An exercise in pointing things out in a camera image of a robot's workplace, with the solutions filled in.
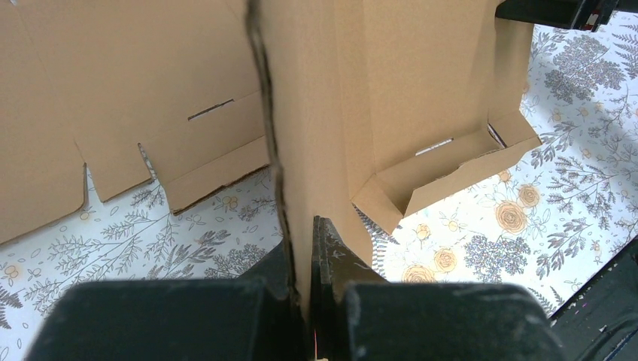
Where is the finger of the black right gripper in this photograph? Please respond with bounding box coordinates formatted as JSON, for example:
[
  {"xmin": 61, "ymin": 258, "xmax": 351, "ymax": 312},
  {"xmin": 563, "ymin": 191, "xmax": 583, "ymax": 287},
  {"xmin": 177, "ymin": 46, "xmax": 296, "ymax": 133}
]
[{"xmin": 496, "ymin": 0, "xmax": 618, "ymax": 32}]

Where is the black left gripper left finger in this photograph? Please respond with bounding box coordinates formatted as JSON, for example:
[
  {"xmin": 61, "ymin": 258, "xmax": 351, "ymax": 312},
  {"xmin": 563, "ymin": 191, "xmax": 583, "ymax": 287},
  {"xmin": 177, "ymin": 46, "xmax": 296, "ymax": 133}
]
[{"xmin": 26, "ymin": 244, "xmax": 305, "ymax": 360}]

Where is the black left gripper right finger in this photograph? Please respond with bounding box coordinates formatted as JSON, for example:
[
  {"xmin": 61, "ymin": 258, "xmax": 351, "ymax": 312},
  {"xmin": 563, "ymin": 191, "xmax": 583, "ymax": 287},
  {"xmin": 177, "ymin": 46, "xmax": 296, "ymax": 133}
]
[{"xmin": 311, "ymin": 216, "xmax": 564, "ymax": 360}]

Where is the cardboard box sheet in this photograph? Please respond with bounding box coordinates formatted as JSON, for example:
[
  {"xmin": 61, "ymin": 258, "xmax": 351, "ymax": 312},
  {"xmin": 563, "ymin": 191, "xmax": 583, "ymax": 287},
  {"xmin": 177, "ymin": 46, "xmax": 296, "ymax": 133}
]
[{"xmin": 245, "ymin": 1, "xmax": 539, "ymax": 308}]

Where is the floral patterned table mat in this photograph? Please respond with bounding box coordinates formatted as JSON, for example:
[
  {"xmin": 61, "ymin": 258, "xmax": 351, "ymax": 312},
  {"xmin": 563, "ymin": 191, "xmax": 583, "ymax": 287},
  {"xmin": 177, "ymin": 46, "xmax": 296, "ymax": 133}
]
[{"xmin": 1, "ymin": 13, "xmax": 637, "ymax": 360}]

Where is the lower flat cardboard sheet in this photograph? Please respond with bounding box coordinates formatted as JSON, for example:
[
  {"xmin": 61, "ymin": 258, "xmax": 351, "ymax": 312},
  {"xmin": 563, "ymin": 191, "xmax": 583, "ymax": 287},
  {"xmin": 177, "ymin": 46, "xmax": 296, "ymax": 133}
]
[{"xmin": 1, "ymin": 1, "xmax": 268, "ymax": 242}]

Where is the black base rail bar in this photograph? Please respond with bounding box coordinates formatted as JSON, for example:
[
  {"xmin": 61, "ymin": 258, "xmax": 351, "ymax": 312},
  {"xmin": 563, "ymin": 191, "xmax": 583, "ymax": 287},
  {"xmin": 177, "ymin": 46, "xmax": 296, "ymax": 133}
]
[{"xmin": 550, "ymin": 241, "xmax": 637, "ymax": 361}]

